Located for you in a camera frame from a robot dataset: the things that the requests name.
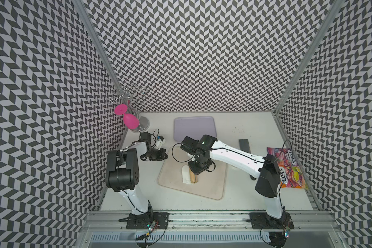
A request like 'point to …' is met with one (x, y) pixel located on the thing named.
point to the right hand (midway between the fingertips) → (198, 173)
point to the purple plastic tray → (195, 127)
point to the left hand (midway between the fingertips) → (165, 157)
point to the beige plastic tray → (211, 184)
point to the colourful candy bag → (291, 174)
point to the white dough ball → (186, 174)
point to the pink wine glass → (129, 120)
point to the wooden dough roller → (194, 177)
